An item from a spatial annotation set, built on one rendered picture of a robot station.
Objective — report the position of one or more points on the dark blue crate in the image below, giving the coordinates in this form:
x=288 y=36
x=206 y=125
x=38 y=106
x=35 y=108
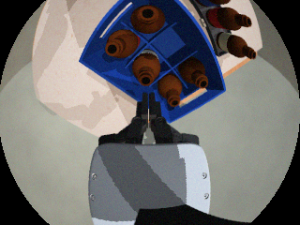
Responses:
x=179 y=38

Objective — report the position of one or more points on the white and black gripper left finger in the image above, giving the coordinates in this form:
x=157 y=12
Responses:
x=133 y=133

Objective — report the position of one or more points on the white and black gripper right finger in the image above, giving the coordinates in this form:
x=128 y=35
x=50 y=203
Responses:
x=163 y=132

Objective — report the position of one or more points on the brown glass bottle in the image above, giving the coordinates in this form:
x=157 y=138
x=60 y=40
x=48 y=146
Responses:
x=227 y=18
x=234 y=45
x=170 y=87
x=146 y=66
x=192 y=71
x=122 y=43
x=149 y=20
x=210 y=3

